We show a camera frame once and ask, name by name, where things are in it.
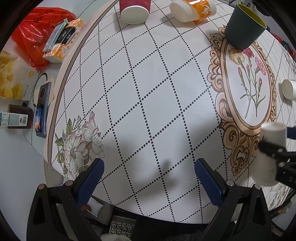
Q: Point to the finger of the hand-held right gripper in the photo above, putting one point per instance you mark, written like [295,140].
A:
[291,132]
[283,154]

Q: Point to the brown bottle with white label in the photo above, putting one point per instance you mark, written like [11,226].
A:
[17,115]

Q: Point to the small white paper cup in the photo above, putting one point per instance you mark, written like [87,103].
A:
[289,89]

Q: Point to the yellow flower tissue pack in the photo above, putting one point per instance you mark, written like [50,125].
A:
[11,76]

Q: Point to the small light blue box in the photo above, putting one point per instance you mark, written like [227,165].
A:
[54,38]

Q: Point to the orange patterned tissue pack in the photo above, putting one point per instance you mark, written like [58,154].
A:
[67,39]

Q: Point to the dark smartphone with round camera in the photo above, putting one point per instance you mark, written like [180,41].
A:
[44,92]

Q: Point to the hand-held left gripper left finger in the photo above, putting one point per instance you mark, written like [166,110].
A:
[90,184]

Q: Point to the floral printed tablecloth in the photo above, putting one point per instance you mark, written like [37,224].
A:
[157,92]

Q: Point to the red ribbed paper cup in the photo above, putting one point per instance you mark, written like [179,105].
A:
[134,11]

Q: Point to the blue smartphone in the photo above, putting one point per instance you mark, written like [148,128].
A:
[40,122]

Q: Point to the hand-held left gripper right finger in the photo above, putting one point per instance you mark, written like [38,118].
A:
[208,185]

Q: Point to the orange and white paper cup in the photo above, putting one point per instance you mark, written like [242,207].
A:
[196,10]

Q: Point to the red plastic bag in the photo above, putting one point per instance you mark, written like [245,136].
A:
[32,41]

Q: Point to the small white cushion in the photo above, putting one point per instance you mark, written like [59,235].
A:
[95,207]

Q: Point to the dark green plastic cup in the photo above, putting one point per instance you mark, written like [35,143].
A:
[242,27]

